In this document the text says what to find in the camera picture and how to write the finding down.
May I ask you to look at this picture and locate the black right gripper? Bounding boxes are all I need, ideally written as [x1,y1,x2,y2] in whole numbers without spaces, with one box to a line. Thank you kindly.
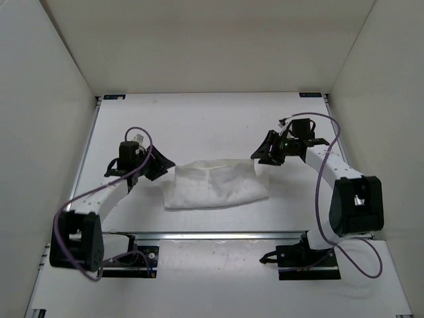
[252,131,298,166]

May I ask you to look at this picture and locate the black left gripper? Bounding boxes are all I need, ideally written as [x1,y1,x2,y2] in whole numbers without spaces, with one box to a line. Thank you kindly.
[135,143,176,181]

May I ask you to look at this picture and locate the white pleated skirt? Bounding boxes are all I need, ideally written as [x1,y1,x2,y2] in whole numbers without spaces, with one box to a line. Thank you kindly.
[161,159,269,210]

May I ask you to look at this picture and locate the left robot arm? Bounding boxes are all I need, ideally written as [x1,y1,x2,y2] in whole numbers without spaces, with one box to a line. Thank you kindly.
[49,141,176,272]

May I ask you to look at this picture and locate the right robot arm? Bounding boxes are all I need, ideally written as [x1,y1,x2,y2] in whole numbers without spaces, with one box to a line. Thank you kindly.
[251,118,384,266]

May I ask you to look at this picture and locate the blue right corner label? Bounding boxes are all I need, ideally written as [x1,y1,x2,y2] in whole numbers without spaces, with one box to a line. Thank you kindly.
[299,92,322,98]

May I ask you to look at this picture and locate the blue corner label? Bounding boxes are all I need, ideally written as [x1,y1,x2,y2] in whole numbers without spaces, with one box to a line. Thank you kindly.
[299,92,322,98]
[103,94,126,100]

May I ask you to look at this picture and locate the blue left corner label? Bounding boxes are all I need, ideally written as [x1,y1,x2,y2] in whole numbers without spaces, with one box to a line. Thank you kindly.
[103,94,126,100]

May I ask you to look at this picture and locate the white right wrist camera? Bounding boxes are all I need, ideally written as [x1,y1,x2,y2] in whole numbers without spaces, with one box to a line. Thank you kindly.
[278,116,292,136]

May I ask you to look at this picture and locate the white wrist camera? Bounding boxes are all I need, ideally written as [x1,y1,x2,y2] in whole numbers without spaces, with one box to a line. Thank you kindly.
[132,134,144,145]
[278,116,292,136]

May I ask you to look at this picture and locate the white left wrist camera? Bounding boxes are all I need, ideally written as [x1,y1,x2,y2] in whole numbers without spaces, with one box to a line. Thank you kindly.
[132,134,144,145]

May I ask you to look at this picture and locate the left aluminium side rail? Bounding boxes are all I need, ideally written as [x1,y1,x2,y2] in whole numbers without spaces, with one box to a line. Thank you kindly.
[64,96,103,212]

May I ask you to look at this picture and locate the aluminium side rail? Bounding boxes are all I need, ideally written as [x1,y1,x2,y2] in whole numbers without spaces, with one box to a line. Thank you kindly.
[64,96,103,212]
[323,93,374,239]

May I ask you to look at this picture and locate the aluminium table edge rail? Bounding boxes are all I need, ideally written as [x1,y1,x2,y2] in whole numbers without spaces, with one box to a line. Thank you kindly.
[102,231,309,242]

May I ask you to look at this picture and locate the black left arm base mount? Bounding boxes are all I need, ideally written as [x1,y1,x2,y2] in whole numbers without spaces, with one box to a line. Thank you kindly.
[102,231,160,279]

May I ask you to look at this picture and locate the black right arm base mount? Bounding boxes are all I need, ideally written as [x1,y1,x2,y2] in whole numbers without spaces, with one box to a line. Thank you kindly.
[259,234,341,281]

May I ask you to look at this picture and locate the right aluminium side rail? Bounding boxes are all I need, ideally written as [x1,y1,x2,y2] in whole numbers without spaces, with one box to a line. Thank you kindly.
[323,93,374,239]

